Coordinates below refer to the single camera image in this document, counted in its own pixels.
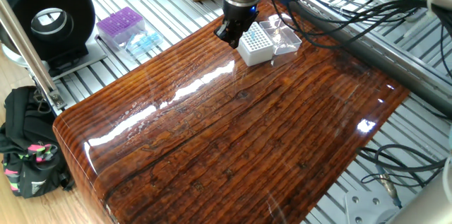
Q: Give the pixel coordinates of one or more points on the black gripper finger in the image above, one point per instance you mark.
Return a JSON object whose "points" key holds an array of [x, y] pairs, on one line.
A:
{"points": [[222, 31], [237, 35]]}

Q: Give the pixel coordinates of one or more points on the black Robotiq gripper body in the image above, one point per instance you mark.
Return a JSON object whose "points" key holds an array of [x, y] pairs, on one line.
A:
{"points": [[240, 13]]}

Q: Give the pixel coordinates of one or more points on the blue pipette tip in holder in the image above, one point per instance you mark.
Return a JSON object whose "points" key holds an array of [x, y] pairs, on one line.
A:
{"points": [[254, 36]]}

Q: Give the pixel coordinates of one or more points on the white pipette tip holder box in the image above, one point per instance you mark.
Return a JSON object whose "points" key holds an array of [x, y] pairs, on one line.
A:
{"points": [[257, 54]]}

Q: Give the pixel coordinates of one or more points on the clear plastic holder lid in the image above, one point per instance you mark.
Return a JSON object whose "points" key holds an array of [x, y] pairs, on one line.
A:
{"points": [[286, 38]]}

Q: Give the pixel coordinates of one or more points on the large blue pipette tip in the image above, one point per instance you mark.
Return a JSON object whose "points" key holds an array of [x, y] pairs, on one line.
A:
{"points": [[141, 46], [146, 38]]}

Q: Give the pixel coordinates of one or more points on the purple pipette tip box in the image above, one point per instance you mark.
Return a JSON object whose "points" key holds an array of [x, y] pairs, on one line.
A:
{"points": [[120, 22]]}

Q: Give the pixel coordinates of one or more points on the glossy brown wooden board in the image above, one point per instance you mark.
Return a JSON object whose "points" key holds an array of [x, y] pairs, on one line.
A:
{"points": [[247, 146]]}

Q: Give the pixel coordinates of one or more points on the grey metal fan plate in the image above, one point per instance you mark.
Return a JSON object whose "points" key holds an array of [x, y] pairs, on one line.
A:
{"points": [[90, 58]]}

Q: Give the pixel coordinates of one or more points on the slanted aluminium profile bar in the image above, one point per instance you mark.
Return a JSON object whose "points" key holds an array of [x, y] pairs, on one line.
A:
{"points": [[24, 38]]}

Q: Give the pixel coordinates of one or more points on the black backpack with pink marks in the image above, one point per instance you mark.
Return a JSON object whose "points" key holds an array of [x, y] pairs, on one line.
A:
{"points": [[31, 167]]}

